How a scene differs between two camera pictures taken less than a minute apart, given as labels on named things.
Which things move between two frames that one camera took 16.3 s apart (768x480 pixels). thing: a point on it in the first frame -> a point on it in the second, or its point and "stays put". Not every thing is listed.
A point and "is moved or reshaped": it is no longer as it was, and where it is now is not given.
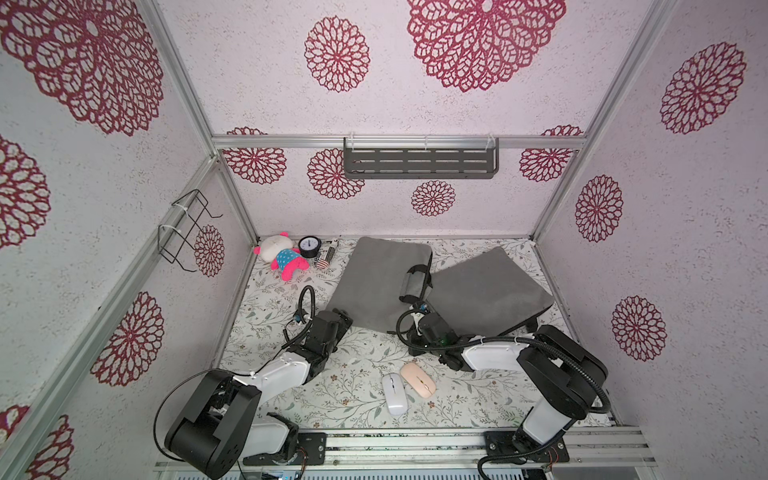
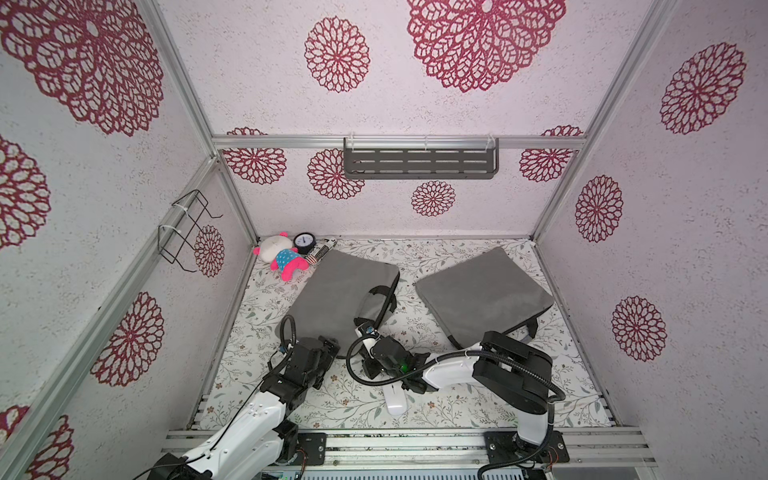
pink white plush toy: (279, 251) stays put
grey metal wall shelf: (420, 157) stays put
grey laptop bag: (368, 290) is moved or reshaped
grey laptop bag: (487, 295) stays put
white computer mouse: (395, 393) stays put
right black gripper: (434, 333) -> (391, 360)
